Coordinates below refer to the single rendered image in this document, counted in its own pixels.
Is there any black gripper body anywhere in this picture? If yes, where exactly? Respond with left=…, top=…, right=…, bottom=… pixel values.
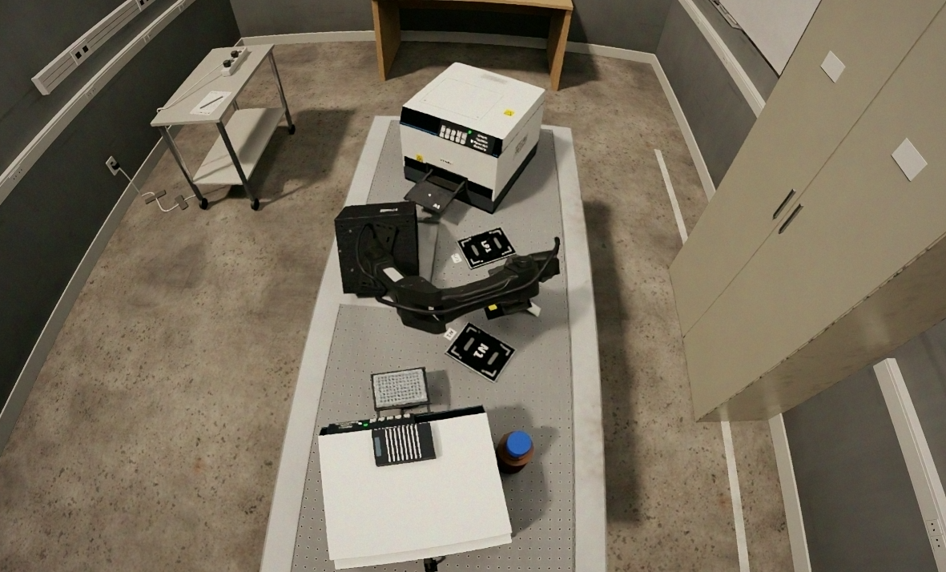
left=491, top=265, right=527, bottom=315

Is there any brown bottle with blue cap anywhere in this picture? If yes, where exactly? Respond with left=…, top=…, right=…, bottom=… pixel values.
left=495, top=431, right=534, bottom=474

